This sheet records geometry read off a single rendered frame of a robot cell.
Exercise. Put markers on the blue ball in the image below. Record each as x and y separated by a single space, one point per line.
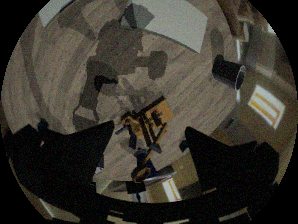
42 123

